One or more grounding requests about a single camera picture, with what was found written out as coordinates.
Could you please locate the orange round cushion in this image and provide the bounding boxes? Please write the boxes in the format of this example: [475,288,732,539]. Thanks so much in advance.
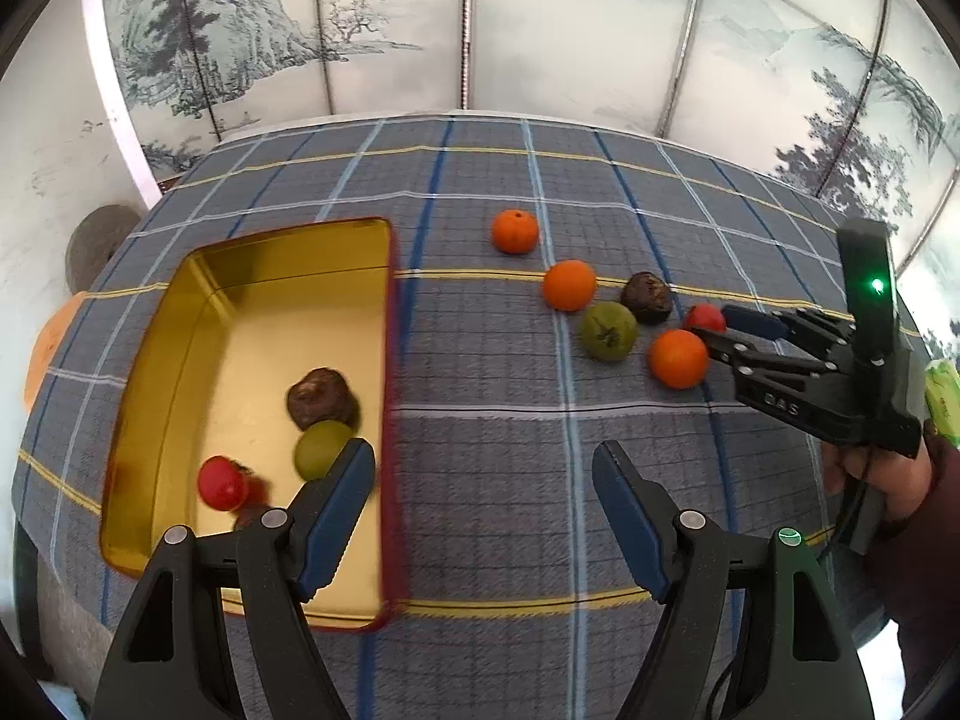
[23,291,88,411]

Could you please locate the orange mandarin with stem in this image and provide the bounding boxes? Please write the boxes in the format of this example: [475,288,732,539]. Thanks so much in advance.
[490,208,539,255]

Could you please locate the smooth orange mandarin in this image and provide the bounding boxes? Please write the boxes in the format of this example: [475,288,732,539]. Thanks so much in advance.
[542,260,597,312]

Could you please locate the green fruit in tin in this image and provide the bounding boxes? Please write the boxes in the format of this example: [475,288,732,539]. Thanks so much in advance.
[293,419,355,481]

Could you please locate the gold red toffee tin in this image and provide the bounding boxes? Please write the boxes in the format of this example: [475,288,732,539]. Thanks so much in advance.
[99,218,407,631]

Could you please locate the small red fruit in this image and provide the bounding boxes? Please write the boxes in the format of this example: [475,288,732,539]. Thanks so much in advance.
[683,302,727,333]

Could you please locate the large orange tangerine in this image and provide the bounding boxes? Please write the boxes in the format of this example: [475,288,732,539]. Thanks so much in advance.
[647,328,709,390]

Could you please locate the brown fruit in tin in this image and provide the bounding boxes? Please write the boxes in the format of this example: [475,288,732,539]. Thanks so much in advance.
[286,367,359,431]

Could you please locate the dark brown wrinkled fruit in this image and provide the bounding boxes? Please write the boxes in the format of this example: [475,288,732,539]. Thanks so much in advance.
[233,504,270,532]

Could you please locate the dark red sleeve forearm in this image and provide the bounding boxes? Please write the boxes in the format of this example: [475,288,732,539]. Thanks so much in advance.
[867,434,958,709]

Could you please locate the blue plaid tablecloth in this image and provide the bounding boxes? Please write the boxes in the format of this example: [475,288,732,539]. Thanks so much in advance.
[10,112,925,720]

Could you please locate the green fruit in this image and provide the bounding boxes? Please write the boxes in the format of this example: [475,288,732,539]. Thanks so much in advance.
[579,301,638,362]
[293,419,355,481]

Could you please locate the green packet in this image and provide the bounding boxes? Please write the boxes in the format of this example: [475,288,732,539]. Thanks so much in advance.
[924,359,960,447]

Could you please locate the red fruit in tin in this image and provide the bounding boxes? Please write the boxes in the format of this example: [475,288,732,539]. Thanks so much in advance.
[197,455,249,512]

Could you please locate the landscape painted folding screen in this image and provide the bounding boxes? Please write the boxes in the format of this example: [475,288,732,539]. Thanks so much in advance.
[103,0,958,358]

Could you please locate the dark brown passion fruit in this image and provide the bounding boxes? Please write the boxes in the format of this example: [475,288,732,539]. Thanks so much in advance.
[620,271,674,325]

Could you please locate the person's right hand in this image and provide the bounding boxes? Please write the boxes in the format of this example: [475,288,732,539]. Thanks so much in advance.
[820,442,932,522]

